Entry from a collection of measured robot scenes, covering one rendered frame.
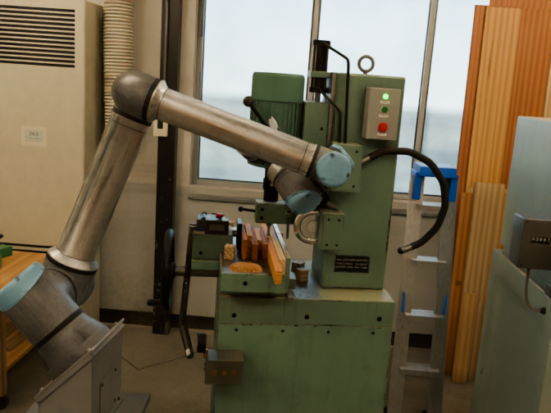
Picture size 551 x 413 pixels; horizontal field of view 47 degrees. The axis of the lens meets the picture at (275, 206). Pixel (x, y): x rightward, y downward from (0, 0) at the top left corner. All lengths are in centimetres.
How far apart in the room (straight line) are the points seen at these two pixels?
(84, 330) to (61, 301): 10
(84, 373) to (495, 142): 244
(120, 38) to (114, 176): 167
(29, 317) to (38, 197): 180
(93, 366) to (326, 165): 77
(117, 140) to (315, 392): 105
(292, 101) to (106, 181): 65
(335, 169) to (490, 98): 193
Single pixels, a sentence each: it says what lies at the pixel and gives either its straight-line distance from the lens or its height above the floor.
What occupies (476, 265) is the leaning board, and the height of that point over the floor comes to 62.
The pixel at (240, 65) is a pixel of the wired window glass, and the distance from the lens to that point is 353.
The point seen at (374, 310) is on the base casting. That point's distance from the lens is 210.
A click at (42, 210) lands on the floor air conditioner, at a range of 349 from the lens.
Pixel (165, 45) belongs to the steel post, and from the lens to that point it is 342.
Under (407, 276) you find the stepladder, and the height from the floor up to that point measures 67.
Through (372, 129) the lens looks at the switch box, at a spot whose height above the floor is 135.
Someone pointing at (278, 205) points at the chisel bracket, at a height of 107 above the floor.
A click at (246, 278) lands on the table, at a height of 89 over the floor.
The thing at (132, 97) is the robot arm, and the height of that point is 142.
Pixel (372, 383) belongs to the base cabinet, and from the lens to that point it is 221.
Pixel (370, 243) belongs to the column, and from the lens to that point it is 215.
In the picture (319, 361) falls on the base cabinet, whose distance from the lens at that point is 214.
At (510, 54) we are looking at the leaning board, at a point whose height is 168.
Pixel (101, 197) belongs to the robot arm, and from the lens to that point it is 182.
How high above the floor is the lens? 149
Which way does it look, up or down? 12 degrees down
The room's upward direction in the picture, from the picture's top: 4 degrees clockwise
